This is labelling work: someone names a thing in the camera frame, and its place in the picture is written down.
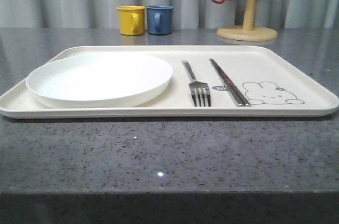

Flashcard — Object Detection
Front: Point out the white round plate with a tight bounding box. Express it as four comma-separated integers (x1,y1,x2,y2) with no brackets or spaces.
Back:
26,52,173,109

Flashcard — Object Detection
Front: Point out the silver metal fork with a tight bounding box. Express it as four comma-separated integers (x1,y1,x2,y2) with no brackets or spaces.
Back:
182,60,211,107

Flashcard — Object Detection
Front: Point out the blue enamel mug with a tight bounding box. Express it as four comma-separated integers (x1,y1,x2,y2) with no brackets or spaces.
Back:
146,5,174,35

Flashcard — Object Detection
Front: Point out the wooden mug tree stand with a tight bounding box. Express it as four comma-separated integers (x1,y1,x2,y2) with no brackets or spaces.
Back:
216,0,278,41

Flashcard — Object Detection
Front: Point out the metal chopstick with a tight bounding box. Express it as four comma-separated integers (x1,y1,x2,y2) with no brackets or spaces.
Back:
209,58,245,107
224,72,251,107

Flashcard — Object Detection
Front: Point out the yellow enamel mug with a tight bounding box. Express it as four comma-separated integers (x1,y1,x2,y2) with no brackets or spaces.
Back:
117,5,145,35

